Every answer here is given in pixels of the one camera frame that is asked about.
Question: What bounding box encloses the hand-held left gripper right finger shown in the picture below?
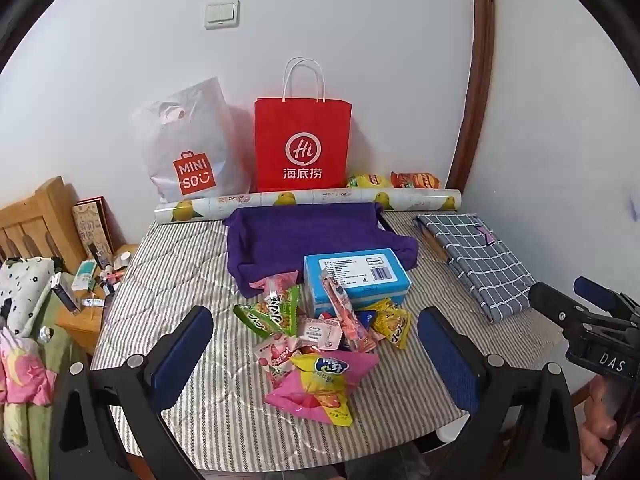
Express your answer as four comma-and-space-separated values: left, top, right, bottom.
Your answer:
417, 306, 583, 480

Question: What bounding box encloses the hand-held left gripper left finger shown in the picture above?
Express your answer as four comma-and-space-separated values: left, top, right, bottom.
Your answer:
50, 305, 215, 480

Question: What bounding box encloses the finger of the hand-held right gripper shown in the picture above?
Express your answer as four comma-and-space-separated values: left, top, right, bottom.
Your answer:
573, 276, 637, 317
529, 282, 592, 332

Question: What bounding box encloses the yellow triangular snack packet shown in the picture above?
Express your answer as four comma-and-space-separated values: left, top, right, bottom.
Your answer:
370, 299, 412, 350

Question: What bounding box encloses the red strawberry snack packet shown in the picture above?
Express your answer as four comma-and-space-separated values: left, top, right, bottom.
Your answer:
252, 335, 303, 386

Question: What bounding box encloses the green triangular snack packet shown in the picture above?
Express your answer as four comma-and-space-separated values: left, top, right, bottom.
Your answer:
234, 284, 306, 338

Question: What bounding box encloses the long pink stick packet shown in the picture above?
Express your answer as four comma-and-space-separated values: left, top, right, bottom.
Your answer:
319, 269, 378, 353

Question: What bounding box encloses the pink packet with silver ribbon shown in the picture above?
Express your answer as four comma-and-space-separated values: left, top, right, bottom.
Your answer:
249, 271, 300, 306

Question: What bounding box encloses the pale pink snack packet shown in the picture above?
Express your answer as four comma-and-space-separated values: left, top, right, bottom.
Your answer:
299, 317, 343, 351

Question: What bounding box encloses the pile of snack packets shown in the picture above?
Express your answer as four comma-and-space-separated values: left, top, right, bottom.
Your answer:
264, 350, 380, 427

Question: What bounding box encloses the purple fabric tray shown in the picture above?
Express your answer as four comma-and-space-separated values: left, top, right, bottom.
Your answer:
222, 202, 420, 301

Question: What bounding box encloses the person's right hand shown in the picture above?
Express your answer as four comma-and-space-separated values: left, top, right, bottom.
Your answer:
579, 374, 625, 474

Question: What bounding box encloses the grey striped quilted pad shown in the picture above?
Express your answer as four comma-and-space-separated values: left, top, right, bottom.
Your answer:
90, 210, 581, 471

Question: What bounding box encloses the grey checked folded cloth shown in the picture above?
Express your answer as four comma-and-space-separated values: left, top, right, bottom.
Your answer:
414, 213, 538, 325

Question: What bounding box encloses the wooden nightstand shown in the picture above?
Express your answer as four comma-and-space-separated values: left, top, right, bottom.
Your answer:
54, 242, 141, 356

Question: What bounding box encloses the brown wooden stick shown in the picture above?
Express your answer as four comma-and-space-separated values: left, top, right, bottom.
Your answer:
417, 220, 453, 263

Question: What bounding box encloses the blue tissue pack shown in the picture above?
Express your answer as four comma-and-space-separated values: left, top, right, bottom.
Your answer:
303, 249, 412, 318

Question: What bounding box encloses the teal white box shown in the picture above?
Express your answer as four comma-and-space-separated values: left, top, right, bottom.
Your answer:
71, 259, 98, 291

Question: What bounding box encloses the blue white box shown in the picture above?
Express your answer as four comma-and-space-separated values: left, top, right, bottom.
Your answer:
50, 272, 82, 316

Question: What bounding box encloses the patterned notebook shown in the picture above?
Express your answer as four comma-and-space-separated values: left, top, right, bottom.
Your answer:
71, 196, 116, 268

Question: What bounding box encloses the lemon print paper roll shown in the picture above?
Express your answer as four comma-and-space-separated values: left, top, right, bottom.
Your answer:
154, 187, 462, 226

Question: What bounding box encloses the pink printed blanket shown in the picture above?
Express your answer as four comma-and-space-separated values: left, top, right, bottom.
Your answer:
0, 327, 58, 406

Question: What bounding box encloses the green bed sheet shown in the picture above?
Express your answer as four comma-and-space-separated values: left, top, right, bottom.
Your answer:
0, 270, 101, 480

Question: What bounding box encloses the white dotted pillow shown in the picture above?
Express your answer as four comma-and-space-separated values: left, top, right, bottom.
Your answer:
0, 256, 63, 338

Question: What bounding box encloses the orange chips bag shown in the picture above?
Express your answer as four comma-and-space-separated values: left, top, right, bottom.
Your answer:
390, 170, 441, 191

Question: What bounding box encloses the yellow chips bag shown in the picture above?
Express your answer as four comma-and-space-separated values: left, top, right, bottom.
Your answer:
346, 172, 393, 191

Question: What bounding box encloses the wooden headboard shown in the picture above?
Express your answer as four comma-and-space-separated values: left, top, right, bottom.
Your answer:
0, 176, 86, 273

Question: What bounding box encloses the white plastic shopping bag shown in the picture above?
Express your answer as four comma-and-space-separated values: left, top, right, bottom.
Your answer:
132, 76, 251, 203

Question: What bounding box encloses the red paper bag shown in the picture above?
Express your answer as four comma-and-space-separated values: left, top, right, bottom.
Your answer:
254, 57, 352, 193

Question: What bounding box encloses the brown wooden door frame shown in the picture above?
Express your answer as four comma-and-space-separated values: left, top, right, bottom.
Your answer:
445, 0, 496, 193

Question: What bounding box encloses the white light switch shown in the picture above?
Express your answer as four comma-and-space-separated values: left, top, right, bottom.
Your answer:
204, 0, 241, 31

